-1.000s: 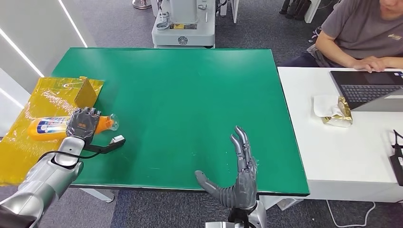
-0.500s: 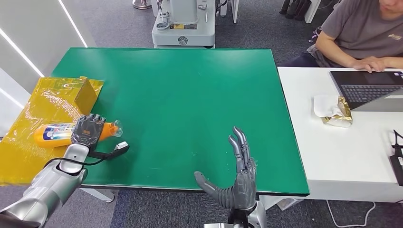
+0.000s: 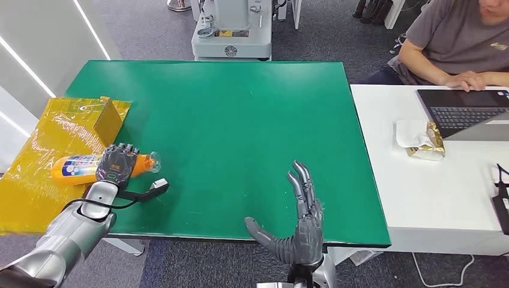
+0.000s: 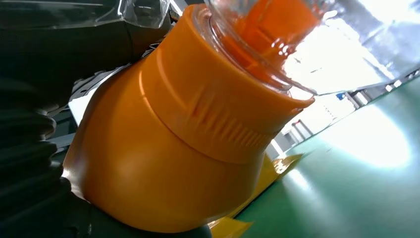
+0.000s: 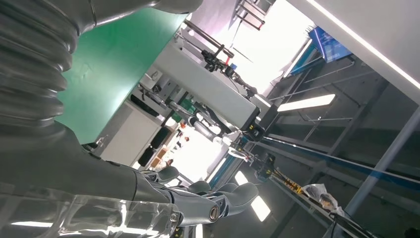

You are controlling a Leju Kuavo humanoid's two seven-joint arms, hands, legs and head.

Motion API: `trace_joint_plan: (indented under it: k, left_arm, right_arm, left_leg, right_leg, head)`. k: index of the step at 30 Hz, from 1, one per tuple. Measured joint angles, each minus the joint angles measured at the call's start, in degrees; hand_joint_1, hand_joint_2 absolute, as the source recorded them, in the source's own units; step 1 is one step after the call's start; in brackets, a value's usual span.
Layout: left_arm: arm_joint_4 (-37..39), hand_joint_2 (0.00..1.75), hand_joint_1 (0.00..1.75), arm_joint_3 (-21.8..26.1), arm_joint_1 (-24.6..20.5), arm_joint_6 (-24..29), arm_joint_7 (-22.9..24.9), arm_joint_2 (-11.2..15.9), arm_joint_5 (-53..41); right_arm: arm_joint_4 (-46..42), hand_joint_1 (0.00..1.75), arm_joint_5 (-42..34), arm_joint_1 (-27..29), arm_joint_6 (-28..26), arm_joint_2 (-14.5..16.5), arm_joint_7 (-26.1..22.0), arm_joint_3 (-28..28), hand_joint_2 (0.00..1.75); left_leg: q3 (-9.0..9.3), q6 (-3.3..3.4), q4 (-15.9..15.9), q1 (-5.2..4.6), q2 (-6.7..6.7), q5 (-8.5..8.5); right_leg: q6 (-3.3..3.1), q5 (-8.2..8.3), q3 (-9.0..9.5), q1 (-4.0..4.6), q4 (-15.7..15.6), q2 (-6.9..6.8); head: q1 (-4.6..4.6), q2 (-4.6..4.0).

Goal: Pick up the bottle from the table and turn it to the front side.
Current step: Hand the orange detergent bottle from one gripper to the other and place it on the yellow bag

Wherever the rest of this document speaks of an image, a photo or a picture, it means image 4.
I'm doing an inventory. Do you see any orange plastic bottle clear cap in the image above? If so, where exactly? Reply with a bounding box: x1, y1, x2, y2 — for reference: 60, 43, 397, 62
61, 0, 329, 235

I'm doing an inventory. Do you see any grey metal frame desk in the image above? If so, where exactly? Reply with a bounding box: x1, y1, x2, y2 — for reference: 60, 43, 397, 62
282, 119, 315, 145

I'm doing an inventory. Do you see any yellow plastic bag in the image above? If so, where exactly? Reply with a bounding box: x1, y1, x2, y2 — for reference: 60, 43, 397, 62
208, 152, 304, 238

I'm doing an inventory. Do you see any green table mat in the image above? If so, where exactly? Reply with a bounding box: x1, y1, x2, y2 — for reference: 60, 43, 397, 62
234, 77, 420, 238

